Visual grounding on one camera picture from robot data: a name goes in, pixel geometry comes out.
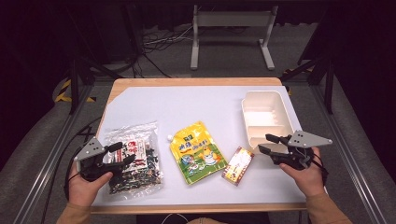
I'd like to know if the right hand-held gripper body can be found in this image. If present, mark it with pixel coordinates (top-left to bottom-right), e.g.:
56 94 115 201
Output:
270 130 333 171

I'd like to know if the black floor cable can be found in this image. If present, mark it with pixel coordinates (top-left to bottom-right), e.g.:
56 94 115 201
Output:
40 116 102 224

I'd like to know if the wooden table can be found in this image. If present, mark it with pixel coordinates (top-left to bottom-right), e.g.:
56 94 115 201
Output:
90 77 309 215

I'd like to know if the bundle of floor cables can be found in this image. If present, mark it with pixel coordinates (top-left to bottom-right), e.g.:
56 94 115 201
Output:
130 24 194 78

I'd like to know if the yellow black hazard tape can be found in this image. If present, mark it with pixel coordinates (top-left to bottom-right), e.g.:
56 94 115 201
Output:
54 78 96 104

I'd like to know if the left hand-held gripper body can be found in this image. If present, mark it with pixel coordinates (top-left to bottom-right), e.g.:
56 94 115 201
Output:
74 136 125 183

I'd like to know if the hand-held gripper cable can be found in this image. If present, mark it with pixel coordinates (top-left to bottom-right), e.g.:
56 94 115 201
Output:
311 152 330 187
64 155 82 200

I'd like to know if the right hand-held gripper cable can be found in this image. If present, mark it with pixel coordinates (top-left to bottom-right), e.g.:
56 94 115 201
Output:
311 152 330 187

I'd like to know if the left hand-held gripper cable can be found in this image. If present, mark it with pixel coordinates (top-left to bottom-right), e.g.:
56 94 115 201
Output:
64 155 82 200

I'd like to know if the small yellow red packet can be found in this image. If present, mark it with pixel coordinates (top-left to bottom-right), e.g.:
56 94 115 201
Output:
221 147 255 187

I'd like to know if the person's right hand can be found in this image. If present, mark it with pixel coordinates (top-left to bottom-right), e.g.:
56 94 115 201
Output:
278 147 328 198

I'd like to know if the clear bag of dried seaweed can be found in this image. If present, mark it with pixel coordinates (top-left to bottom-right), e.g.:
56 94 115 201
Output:
104 120 164 195

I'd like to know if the yellow green spout pouch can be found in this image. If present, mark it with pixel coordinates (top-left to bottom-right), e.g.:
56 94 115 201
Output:
166 120 228 186

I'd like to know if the grey metal stand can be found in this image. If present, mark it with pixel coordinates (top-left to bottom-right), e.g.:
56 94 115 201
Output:
190 4 279 71

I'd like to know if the person's left hand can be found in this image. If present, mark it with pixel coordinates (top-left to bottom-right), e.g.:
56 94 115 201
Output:
67 161 115 208

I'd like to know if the person's dark clothing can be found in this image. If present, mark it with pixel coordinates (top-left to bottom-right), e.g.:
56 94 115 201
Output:
136 213 272 224

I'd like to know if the black metal stand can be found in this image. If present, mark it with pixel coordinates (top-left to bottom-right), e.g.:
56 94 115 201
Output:
279 55 335 115
66 46 122 115

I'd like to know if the white plastic container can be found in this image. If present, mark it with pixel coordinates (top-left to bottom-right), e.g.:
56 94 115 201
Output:
241 90 295 155

